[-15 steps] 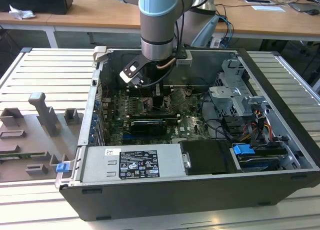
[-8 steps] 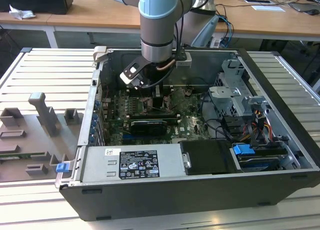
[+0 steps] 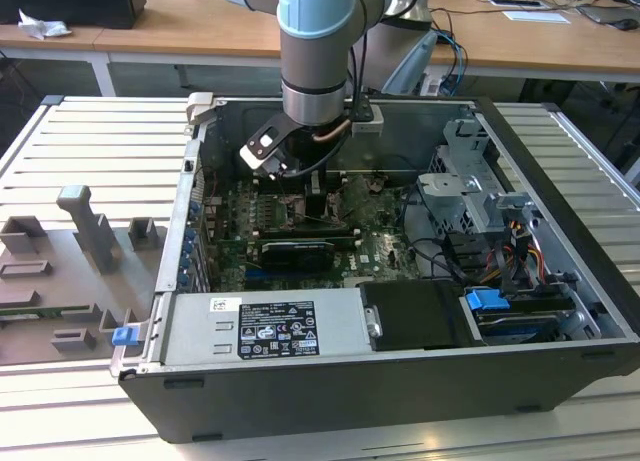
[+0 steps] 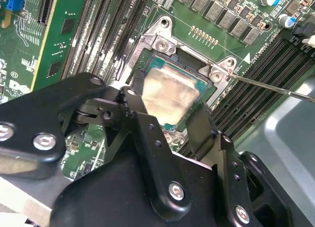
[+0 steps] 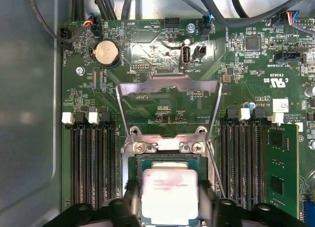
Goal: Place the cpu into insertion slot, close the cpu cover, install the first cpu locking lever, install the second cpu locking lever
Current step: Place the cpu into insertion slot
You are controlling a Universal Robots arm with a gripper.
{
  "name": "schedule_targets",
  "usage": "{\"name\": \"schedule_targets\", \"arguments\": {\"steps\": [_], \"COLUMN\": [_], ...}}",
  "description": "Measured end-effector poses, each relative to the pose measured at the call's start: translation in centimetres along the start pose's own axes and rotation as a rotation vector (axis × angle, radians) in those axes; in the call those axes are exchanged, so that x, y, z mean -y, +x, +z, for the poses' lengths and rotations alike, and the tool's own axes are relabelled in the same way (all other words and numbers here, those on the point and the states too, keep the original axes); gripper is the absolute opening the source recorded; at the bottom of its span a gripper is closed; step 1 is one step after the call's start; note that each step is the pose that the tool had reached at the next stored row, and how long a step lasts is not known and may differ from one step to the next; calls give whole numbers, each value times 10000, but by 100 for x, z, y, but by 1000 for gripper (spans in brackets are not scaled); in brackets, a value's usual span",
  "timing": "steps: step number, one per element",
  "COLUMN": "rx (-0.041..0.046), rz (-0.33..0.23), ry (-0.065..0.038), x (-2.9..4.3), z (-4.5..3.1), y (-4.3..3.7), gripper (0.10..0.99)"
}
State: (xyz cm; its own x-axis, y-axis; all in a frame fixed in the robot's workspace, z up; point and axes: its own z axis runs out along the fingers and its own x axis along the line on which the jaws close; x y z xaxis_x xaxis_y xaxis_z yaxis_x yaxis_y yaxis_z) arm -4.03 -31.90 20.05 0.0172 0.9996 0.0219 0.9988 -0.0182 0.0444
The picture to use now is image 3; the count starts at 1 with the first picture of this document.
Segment crumpled white paper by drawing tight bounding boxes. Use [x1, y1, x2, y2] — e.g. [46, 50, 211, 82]
[17, 8, 73, 41]

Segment black expansion card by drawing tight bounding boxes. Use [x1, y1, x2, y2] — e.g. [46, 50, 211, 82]
[259, 238, 335, 275]

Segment wooden desk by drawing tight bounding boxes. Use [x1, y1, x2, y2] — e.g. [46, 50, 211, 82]
[0, 0, 640, 85]

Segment hard disk in blue carrier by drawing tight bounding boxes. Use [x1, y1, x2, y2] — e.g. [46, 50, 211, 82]
[463, 287, 577, 345]

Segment white wrist camera, black bracket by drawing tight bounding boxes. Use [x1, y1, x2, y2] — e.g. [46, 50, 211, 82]
[238, 111, 297, 178]

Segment blue cables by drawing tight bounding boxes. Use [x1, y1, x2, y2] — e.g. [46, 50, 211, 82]
[432, 28, 469, 98]

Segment grey parts rack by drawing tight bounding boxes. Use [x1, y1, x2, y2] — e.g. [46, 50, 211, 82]
[0, 184, 169, 367]

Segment grey metal drive cage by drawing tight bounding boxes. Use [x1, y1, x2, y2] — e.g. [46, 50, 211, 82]
[416, 118, 542, 238]

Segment green motherboard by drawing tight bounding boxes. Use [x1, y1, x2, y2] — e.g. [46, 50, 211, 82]
[199, 173, 427, 290]

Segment black data cables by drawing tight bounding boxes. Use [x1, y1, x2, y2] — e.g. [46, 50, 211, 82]
[402, 188, 469, 285]

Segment small white wrist camera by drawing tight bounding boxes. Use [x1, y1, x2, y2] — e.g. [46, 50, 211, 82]
[348, 106, 385, 138]

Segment black RAM slot bank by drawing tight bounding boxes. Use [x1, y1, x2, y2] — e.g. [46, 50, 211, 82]
[252, 223, 364, 242]
[254, 170, 349, 193]

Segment metal socket cover frame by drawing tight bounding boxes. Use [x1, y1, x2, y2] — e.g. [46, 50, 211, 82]
[339, 176, 373, 218]

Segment thin wire locking lever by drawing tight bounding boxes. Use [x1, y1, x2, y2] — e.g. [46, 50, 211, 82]
[299, 212, 348, 229]

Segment black open PC case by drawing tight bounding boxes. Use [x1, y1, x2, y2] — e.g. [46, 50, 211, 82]
[110, 91, 640, 445]

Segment coloured power wire bundle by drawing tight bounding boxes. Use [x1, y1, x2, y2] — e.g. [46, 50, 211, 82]
[492, 220, 547, 287]

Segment grey case release handle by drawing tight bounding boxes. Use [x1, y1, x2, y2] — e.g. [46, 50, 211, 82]
[185, 91, 217, 128]

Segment grey power supply unit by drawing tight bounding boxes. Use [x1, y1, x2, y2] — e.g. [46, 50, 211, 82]
[162, 286, 374, 367]

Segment CPU socket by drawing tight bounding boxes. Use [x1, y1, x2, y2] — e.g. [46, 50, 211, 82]
[278, 193, 351, 231]

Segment black box on desk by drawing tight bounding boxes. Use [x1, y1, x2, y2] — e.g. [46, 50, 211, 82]
[0, 0, 148, 31]

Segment green circuit board strip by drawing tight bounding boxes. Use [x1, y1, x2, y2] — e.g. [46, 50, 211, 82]
[0, 304, 92, 318]

